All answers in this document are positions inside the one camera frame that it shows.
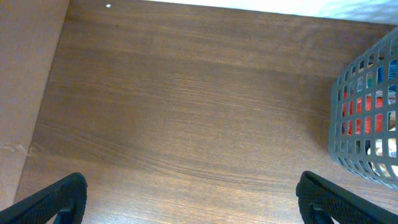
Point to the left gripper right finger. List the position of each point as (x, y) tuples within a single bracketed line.
[(322, 201)]

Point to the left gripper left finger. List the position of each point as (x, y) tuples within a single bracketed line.
[(65, 200)]

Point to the grey plastic basket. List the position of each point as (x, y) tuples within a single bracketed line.
[(371, 156)]

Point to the orange spaghetti packet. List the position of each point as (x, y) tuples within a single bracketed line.
[(360, 116)]

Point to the blue tissue multipack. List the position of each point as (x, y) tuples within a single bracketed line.
[(386, 72)]

